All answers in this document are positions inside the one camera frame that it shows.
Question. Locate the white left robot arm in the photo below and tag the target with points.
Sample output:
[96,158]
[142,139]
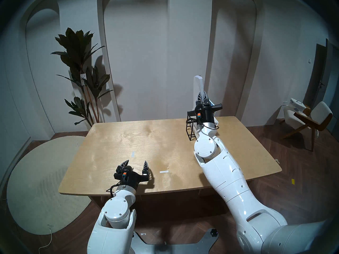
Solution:
[116,213]

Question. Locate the white plant label tag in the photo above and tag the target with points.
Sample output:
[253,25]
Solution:
[83,79]

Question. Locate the grey metal robot base plate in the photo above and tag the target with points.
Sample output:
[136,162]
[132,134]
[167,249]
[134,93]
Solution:
[169,246]

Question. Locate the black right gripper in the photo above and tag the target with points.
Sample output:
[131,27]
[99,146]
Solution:
[208,116]

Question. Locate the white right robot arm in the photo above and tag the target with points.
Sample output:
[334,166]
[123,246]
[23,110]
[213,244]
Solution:
[233,182]

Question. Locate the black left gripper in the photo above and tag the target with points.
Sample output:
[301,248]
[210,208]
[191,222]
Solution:
[135,178]

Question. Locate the white bag on armchair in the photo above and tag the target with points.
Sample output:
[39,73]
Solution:
[296,104]

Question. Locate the tall green potted plant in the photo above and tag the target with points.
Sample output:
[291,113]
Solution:
[82,71]

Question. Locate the dark brown door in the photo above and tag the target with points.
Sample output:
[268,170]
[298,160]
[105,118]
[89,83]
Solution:
[319,76]

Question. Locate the wooden armchair with white cushions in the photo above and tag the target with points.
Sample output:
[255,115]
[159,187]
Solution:
[320,113]

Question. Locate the black base plate knob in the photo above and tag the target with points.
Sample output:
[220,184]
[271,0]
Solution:
[213,232]

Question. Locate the thick white hardcover book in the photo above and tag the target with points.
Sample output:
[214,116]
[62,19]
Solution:
[216,119]

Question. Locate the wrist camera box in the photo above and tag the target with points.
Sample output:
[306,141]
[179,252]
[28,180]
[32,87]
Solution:
[126,174]
[199,113]

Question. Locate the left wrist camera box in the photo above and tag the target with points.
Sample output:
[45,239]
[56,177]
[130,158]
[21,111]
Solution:
[126,174]

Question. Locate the round beige rug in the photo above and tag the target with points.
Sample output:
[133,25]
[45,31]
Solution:
[39,176]

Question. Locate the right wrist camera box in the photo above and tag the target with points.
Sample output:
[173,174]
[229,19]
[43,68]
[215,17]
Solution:
[199,113]

